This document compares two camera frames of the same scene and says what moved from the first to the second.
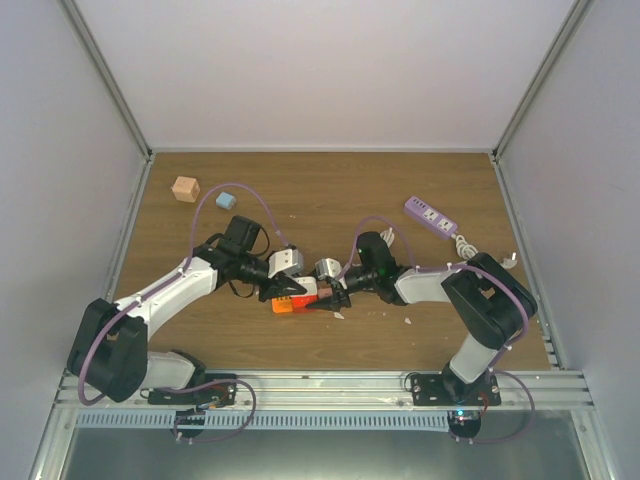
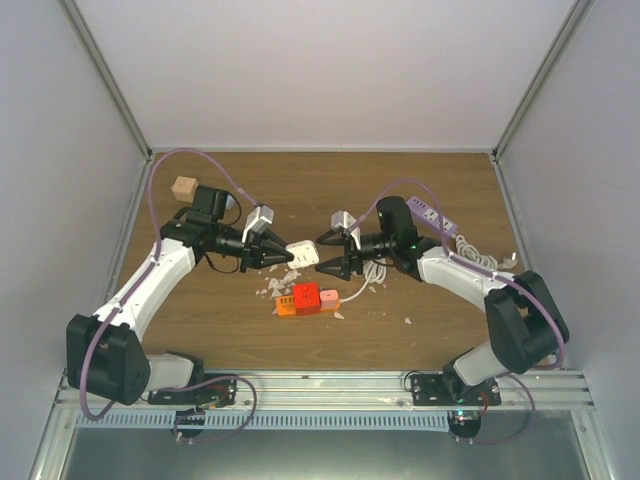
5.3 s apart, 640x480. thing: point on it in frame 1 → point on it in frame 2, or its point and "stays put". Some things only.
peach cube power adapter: x=186 y=189 stays put
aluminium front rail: x=358 y=389 stays put
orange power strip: x=282 y=304 stays put
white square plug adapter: x=309 y=283 → x=305 y=253
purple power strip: x=426 y=215 stays put
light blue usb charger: x=226 y=200 stays put
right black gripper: x=333 y=302 → x=351 y=253
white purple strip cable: x=467 y=250 stays put
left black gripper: x=273 y=288 → x=254 y=251
